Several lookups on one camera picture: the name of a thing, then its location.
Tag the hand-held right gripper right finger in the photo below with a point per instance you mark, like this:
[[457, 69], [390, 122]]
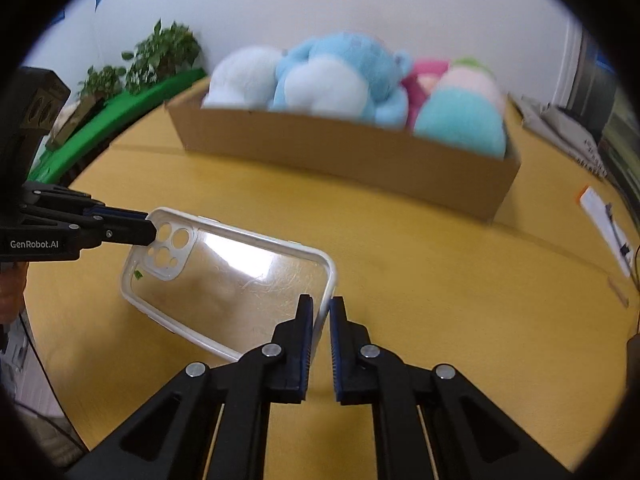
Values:
[[336, 345]]

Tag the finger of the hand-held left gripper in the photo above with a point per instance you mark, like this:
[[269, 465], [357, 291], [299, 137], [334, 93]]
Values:
[[125, 232], [120, 211]]

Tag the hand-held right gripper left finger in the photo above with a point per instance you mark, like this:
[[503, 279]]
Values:
[[305, 340]]

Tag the clear phone case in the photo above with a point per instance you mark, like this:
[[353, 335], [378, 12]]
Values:
[[225, 270]]

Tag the white plush toy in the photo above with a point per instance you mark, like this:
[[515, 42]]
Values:
[[240, 75]]

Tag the cardboard box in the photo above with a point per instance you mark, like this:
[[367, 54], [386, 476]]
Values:
[[350, 160]]

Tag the pink pig plush toy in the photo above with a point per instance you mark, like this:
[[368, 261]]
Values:
[[460, 120]]

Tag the blue plush toy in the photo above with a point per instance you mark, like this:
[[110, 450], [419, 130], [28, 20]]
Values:
[[340, 60]]

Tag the person's left forearm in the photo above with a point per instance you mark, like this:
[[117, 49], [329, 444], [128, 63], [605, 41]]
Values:
[[10, 290]]

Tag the green curved board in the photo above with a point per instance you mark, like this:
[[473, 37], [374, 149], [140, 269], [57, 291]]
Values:
[[100, 120]]

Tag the small potted green plant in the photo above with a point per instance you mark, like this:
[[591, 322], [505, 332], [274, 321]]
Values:
[[102, 82]]

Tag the large potted green plant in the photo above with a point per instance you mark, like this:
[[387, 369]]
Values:
[[165, 50]]

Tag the magenta plush toy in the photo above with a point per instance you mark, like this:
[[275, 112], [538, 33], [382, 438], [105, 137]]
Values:
[[420, 85]]

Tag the cardboard strip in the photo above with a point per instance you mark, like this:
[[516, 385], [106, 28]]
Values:
[[619, 292]]

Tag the white packet with orange edge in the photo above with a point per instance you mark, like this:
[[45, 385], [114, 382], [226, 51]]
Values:
[[597, 210]]

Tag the black device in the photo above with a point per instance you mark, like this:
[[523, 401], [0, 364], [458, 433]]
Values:
[[634, 360]]

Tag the grey cloth bag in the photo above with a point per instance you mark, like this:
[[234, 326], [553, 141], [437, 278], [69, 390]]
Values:
[[560, 125]]

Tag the dark monitor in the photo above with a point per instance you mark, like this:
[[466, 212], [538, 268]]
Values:
[[622, 140]]

